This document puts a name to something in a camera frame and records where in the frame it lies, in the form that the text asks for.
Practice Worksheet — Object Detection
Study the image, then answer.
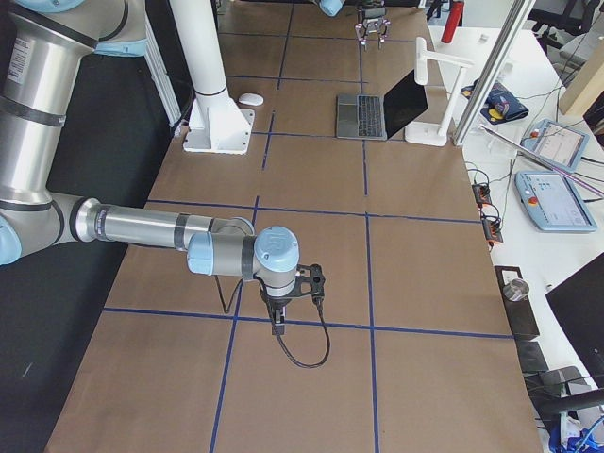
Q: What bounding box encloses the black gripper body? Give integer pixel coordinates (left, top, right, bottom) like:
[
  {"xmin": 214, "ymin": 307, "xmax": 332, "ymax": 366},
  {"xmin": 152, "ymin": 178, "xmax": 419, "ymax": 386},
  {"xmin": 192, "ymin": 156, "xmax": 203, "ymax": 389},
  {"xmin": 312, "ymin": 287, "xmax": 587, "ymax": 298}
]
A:
[
  {"xmin": 358, "ymin": 0, "xmax": 386, "ymax": 29},
  {"xmin": 258, "ymin": 263, "xmax": 326, "ymax": 302}
]

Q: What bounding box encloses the grey laptop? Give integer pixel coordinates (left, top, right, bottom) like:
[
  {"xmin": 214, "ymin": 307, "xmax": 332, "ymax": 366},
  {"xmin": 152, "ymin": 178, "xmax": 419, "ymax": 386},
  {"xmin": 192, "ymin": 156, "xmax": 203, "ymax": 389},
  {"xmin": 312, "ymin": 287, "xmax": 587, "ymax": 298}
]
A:
[{"xmin": 336, "ymin": 70, "xmax": 428, "ymax": 141}]

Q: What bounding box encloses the white computer mouse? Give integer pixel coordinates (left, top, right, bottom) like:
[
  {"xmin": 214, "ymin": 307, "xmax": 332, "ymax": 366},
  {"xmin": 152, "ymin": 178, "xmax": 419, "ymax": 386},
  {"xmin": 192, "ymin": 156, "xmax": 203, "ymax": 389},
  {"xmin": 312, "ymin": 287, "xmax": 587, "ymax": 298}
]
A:
[{"xmin": 238, "ymin": 92, "xmax": 264, "ymax": 107}]

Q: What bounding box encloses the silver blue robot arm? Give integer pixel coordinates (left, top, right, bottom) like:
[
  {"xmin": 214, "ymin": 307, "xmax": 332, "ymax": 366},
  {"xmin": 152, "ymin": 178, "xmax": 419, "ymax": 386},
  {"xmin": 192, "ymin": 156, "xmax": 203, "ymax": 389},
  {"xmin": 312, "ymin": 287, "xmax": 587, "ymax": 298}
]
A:
[
  {"xmin": 313, "ymin": 0, "xmax": 391, "ymax": 50},
  {"xmin": 1, "ymin": 1, "xmax": 325, "ymax": 336}
]

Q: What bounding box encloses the white desk lamp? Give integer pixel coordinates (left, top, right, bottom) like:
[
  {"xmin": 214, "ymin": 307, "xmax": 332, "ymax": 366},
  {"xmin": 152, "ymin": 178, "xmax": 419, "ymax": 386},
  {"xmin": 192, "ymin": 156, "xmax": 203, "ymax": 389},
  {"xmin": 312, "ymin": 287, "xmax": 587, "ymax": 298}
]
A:
[{"xmin": 404, "ymin": 38, "xmax": 475, "ymax": 148}]

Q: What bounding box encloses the red cylinder bottle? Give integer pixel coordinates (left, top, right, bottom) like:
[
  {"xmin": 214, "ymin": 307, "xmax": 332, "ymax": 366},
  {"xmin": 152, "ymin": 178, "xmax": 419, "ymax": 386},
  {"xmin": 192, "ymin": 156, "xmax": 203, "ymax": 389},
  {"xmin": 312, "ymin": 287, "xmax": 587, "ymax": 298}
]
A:
[{"xmin": 441, "ymin": 0, "xmax": 465, "ymax": 43}]

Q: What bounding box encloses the navy space print pouch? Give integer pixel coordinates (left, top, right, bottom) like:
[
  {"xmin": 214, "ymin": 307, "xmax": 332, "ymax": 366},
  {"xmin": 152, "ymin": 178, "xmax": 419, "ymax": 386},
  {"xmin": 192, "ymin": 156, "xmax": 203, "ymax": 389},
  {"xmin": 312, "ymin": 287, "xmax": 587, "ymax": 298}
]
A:
[{"xmin": 480, "ymin": 82, "xmax": 529, "ymax": 125}]

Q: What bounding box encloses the thin rod on stand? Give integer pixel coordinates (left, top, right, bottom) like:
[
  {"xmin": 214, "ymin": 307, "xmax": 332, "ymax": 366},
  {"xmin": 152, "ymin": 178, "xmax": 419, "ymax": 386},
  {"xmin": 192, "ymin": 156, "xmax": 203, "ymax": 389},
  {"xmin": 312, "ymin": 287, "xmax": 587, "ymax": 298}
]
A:
[{"xmin": 478, "ymin": 125, "xmax": 604, "ymax": 198}]

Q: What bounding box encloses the orange black connector strip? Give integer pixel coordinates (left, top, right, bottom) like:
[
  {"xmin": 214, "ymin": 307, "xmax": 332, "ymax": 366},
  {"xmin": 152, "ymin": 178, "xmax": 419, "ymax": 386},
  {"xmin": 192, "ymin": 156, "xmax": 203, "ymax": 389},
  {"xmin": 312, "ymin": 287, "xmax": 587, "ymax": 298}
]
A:
[{"xmin": 472, "ymin": 182, "xmax": 503, "ymax": 248}]

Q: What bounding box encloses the metal cup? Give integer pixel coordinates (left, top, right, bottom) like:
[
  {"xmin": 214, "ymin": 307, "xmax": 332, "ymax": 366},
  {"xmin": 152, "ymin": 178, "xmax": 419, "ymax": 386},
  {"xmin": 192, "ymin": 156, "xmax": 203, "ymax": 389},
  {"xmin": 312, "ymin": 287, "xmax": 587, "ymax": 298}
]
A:
[{"xmin": 502, "ymin": 278, "xmax": 529, "ymax": 302}]

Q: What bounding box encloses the black box under cup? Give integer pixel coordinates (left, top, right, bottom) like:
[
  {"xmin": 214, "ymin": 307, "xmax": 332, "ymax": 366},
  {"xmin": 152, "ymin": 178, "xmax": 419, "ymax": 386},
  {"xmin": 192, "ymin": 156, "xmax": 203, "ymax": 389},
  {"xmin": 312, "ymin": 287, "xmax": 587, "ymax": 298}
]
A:
[{"xmin": 495, "ymin": 265, "xmax": 540, "ymax": 341}]

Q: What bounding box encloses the far blue teach pendant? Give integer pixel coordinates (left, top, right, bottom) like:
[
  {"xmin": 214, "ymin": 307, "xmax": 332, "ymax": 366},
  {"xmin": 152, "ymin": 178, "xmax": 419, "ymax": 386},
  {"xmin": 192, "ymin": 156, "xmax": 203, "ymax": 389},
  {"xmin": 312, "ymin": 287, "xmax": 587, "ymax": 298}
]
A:
[{"xmin": 521, "ymin": 119, "xmax": 589, "ymax": 173}]

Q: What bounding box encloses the blue teach pendant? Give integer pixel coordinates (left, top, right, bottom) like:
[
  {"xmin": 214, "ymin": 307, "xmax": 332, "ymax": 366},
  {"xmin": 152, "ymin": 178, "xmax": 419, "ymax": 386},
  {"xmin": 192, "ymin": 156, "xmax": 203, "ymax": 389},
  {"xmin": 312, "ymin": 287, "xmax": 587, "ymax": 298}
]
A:
[
  {"xmin": 521, "ymin": 119, "xmax": 589, "ymax": 173},
  {"xmin": 514, "ymin": 171, "xmax": 597, "ymax": 233}
]

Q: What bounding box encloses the near blue teach pendant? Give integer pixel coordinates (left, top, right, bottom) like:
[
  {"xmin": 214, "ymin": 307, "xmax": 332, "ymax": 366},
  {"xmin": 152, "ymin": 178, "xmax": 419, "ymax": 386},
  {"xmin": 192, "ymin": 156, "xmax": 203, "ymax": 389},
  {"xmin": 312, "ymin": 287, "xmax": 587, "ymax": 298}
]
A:
[{"xmin": 514, "ymin": 171, "xmax": 597, "ymax": 233}]

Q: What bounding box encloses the black monitor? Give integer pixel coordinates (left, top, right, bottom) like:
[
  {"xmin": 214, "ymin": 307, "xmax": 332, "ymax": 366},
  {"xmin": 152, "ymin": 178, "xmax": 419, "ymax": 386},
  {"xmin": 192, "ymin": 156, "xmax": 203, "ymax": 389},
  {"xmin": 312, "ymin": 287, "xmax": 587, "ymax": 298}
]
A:
[{"xmin": 546, "ymin": 254, "xmax": 604, "ymax": 388}]

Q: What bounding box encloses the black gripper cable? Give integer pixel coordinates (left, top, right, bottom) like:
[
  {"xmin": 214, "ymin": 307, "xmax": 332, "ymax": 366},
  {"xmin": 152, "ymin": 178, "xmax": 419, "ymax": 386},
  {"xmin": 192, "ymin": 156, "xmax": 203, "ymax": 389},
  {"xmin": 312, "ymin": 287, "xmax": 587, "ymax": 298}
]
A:
[{"xmin": 276, "ymin": 294, "xmax": 331, "ymax": 369}]

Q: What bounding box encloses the aluminium frame post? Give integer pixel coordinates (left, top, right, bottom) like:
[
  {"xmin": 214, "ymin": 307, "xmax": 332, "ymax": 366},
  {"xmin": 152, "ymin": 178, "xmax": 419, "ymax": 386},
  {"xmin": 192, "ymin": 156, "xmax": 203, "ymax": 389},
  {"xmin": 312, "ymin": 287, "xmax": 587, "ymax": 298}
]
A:
[{"xmin": 453, "ymin": 0, "xmax": 535, "ymax": 146}]

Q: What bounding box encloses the white camera mast with base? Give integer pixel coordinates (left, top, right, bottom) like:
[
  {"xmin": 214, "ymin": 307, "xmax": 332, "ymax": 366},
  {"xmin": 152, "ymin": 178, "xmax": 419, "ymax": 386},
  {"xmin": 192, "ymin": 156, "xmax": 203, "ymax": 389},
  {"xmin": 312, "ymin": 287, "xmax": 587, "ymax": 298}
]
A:
[{"xmin": 170, "ymin": 0, "xmax": 255, "ymax": 155}]

